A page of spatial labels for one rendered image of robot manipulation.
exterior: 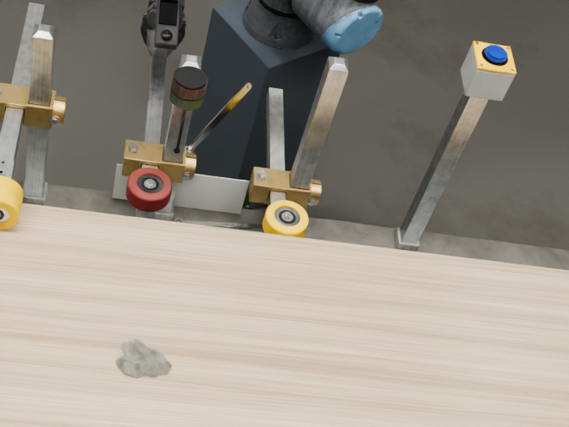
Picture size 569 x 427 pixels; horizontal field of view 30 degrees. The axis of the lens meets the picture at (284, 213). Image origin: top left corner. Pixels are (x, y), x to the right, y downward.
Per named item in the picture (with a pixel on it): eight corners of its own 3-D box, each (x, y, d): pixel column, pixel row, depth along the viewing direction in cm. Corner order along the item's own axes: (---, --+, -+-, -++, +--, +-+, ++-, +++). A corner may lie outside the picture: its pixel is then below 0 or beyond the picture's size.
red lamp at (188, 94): (172, 73, 182) (174, 63, 180) (207, 78, 183) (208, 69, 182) (170, 97, 178) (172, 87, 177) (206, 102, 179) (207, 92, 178)
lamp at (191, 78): (159, 149, 196) (174, 63, 180) (189, 153, 197) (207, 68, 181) (157, 172, 193) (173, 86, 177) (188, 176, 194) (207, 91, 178)
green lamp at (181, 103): (170, 83, 184) (172, 74, 182) (204, 88, 185) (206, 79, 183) (168, 108, 180) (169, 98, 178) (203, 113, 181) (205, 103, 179)
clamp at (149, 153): (123, 157, 204) (125, 138, 200) (193, 166, 206) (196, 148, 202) (120, 178, 200) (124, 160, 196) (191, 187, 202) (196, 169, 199)
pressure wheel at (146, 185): (123, 203, 199) (129, 162, 191) (165, 208, 201) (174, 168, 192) (119, 236, 194) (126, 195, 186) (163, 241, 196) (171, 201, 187)
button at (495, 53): (481, 49, 184) (484, 41, 183) (502, 52, 185) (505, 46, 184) (483, 64, 182) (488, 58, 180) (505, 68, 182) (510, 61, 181)
